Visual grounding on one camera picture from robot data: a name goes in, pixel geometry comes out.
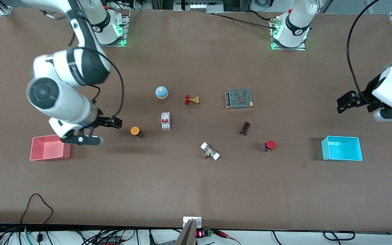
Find cyan plastic bin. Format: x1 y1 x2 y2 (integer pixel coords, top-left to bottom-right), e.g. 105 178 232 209
321 135 363 161

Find pink plastic bin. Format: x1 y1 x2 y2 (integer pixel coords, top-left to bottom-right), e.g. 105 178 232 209
30 134 71 161

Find steel fitting white ends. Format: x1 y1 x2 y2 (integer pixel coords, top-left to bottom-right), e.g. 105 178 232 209
200 142 221 161

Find metal mesh power supply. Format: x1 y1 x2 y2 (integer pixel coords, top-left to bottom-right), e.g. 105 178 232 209
225 88 254 110

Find red clip lead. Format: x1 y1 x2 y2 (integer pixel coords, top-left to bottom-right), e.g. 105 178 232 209
213 230 242 245

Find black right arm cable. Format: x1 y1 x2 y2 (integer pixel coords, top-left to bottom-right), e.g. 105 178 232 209
67 34 125 118

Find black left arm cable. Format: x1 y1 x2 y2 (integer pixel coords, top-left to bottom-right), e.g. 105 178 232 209
346 0 382 94

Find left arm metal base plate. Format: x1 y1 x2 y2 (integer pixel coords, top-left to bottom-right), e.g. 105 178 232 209
270 17 307 51

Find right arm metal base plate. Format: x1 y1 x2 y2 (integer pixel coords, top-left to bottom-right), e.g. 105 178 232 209
99 10 131 47

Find thin black looped cable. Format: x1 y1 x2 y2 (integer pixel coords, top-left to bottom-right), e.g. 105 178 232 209
20 193 54 240

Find black coiled cable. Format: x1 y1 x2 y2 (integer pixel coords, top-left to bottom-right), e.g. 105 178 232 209
323 230 356 241

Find silver camera mount bracket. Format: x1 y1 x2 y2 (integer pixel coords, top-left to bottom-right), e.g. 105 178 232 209
175 216 202 245

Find black cable to arm base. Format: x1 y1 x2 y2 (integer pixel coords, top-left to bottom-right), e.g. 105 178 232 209
205 10 281 30

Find green cable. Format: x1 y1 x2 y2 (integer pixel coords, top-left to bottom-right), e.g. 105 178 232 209
24 225 34 245

